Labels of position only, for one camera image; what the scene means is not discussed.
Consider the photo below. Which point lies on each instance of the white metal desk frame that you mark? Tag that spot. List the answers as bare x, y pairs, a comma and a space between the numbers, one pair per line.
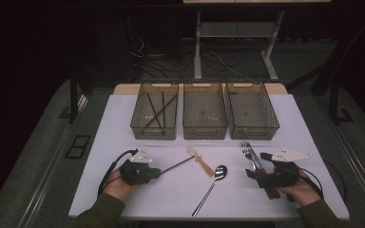
198, 47

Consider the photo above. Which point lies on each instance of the black metal stand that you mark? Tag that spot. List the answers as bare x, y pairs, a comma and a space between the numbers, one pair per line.
334, 101
73, 101

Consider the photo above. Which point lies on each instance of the brown wooden chopstick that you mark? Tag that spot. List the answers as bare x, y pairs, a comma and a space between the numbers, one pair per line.
161, 110
179, 164

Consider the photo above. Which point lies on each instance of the dark metal spoon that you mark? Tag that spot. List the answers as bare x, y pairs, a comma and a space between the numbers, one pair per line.
220, 172

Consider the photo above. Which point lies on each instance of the person's right hand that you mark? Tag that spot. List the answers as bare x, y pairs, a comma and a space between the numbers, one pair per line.
302, 193

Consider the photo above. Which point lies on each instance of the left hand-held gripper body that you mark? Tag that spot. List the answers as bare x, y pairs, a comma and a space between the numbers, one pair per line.
134, 172

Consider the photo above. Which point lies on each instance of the black chopstick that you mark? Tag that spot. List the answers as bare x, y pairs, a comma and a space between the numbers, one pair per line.
163, 109
153, 110

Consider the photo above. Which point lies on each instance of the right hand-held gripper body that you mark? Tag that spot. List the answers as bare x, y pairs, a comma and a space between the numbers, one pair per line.
282, 177

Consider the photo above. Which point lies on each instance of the metal floor rail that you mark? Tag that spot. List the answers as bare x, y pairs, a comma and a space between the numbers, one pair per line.
49, 171
361, 172

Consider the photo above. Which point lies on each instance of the person's left hand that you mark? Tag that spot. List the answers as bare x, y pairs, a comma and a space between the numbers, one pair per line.
115, 188

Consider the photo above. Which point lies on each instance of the smoky transparent plastic bin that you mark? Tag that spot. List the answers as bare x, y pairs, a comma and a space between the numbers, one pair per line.
153, 133
252, 110
204, 110

